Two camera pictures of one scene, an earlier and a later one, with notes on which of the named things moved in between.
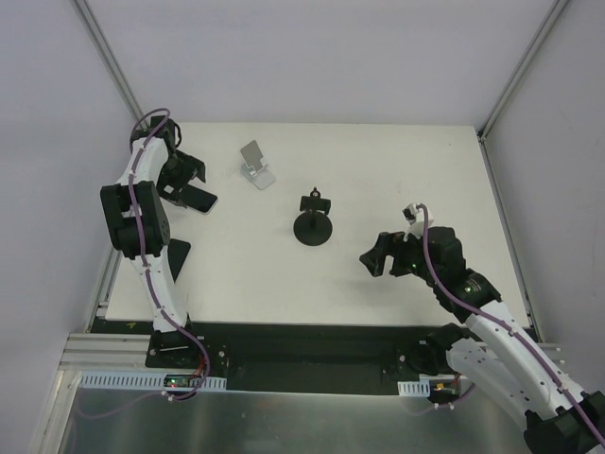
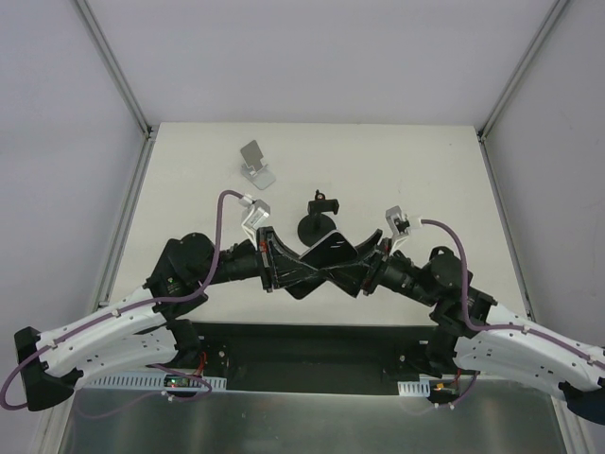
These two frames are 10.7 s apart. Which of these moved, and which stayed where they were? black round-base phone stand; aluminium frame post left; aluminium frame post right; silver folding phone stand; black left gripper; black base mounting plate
Moved: black left gripper; black round-base phone stand
Stayed: black base mounting plate; aluminium frame post left; aluminium frame post right; silver folding phone stand
